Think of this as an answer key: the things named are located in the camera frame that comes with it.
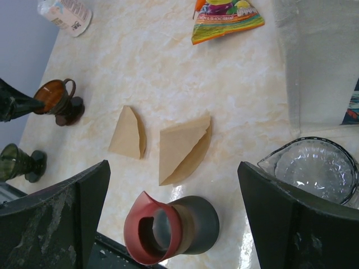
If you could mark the colourful snack packet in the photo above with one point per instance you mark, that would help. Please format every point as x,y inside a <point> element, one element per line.
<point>220,17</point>

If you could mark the wrapped toilet paper roll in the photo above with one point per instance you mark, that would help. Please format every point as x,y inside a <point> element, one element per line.
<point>71,16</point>

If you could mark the brown paper coffee filter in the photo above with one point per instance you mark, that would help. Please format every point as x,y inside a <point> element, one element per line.
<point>129,138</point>
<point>182,148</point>

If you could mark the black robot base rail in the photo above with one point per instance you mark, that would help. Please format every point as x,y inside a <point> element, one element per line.
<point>106,253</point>

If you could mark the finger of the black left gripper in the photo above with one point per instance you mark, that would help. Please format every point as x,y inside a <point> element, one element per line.
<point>15,104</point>

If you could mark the dark green coffee dripper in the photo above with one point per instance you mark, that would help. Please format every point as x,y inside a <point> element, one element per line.
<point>15,162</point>

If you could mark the amber plastic coffee dripper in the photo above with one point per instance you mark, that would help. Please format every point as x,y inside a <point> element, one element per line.
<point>58,98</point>

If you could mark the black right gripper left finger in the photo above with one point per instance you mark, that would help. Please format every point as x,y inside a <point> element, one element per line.
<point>56,226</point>

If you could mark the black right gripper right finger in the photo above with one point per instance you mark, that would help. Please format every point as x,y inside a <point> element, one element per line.
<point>292,228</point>

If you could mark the clear glass server pitcher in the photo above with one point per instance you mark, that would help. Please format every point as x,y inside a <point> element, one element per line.
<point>318,166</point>

